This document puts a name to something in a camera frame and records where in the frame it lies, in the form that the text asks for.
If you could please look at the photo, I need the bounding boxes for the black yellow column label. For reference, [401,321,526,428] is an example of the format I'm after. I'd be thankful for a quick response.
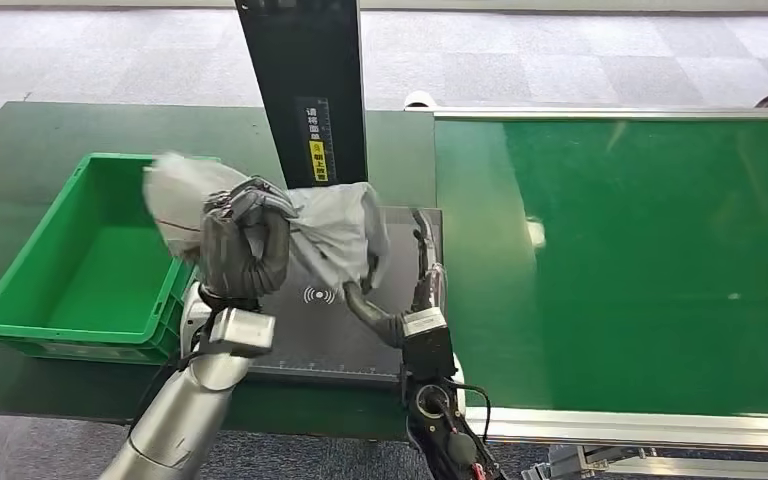
[293,96,338,185]

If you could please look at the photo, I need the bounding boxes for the aluminium conveyor frame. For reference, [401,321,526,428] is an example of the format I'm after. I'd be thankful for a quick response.
[405,105,768,480]

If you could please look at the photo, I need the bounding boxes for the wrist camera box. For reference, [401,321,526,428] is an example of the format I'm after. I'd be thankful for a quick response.
[207,307,278,360]
[399,306,459,384]

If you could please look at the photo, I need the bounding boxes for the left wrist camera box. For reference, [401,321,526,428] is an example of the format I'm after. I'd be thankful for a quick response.
[207,307,278,360]

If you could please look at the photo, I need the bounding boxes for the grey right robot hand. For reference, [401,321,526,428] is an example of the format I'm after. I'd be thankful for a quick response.
[342,207,449,350]

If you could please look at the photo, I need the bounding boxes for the green plastic crate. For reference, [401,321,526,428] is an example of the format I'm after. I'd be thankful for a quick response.
[0,152,221,367]

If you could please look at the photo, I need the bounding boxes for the green conveyor belt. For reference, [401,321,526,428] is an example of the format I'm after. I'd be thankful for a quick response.
[434,117,768,419]

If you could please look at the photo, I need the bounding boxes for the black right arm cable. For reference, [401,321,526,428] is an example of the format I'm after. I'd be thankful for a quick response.
[448,380,493,446]

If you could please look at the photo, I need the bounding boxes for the dark green table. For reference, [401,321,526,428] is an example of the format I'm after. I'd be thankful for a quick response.
[0,100,446,442]

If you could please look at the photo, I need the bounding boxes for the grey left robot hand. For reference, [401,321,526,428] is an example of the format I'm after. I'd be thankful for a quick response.
[197,174,300,303]

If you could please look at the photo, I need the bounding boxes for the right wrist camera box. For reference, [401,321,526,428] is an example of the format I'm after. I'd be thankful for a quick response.
[399,306,459,384]

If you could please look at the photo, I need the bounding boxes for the black scanner base plate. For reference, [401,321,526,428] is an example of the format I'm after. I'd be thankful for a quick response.
[244,205,444,389]

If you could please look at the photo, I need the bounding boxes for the grey plastic mailer package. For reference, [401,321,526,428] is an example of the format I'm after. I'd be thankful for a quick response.
[141,151,393,295]

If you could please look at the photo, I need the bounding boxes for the black scanner column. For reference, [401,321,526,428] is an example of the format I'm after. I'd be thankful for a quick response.
[233,0,369,191]

